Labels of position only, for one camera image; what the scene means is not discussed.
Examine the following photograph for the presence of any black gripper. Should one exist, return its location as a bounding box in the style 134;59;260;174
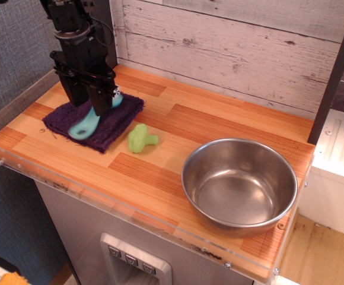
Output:
41;1;119;116

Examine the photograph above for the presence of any light blue dish brush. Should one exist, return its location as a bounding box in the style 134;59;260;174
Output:
68;91;123;141

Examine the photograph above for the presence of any purple folded cloth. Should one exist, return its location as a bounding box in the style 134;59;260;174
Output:
43;94;144;153

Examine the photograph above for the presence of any green toy broccoli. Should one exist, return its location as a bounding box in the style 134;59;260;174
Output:
128;123;158;153

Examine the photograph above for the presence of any grey toy dispenser panel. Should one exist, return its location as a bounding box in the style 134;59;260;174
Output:
100;232;173;284

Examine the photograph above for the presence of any stainless steel bowl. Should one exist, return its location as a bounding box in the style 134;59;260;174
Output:
181;138;298;237

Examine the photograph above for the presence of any orange object bottom left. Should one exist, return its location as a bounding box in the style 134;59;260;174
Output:
0;273;28;285

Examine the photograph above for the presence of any white toy sink unit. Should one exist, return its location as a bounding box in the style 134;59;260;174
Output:
297;44;344;238

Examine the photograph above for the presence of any dark left upright post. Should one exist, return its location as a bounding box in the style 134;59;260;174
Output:
91;0;117;69

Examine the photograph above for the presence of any dark upright post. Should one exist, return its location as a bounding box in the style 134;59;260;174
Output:
91;0;117;69
307;37;344;145

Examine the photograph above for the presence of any dark right upright post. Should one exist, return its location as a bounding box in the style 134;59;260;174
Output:
307;37;344;145

